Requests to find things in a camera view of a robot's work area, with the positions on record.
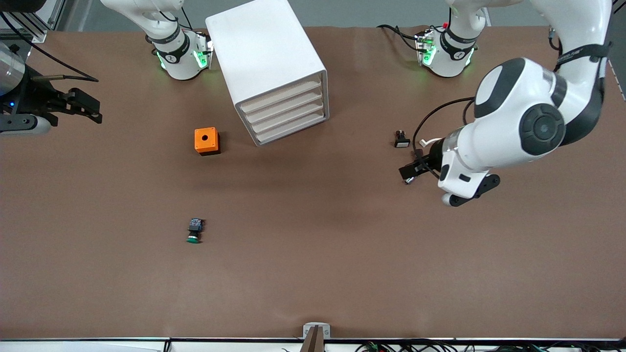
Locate green push button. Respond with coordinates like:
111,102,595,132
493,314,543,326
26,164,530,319
186,218,205,244

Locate brown table mat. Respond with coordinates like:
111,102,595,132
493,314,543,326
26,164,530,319
0,24,626,340

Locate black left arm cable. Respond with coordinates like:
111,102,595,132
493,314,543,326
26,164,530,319
412,96,477,162

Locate aluminium frame profile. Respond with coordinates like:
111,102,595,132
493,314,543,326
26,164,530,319
0,0,67,42

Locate orange button enclosure box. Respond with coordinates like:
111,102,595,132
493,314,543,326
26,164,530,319
194,127,221,156

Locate black arm base cable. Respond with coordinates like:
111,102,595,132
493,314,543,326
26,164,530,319
377,23,422,52

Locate tangled black cables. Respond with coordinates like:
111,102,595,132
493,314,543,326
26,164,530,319
357,340,626,352

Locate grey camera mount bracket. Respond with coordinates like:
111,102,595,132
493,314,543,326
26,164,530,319
303,322,331,352

